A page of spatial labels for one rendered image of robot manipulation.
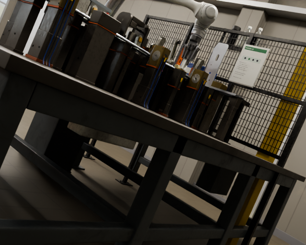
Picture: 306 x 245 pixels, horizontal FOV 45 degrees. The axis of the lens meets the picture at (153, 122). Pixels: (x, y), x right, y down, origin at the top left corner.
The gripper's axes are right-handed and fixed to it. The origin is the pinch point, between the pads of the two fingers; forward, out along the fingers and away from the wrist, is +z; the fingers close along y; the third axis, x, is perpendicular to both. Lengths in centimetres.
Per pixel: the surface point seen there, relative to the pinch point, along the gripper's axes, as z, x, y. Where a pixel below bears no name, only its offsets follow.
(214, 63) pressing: -12.0, 26.7, 2.0
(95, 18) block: 7, -88, 18
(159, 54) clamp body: 6.4, -43.5, 19.7
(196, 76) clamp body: 6.0, -8.5, 21.1
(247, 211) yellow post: 74, 62, 53
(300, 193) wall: 55, 217, 25
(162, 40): -1.9, -41.3, 15.5
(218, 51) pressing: -21.1, 26.7, 0.4
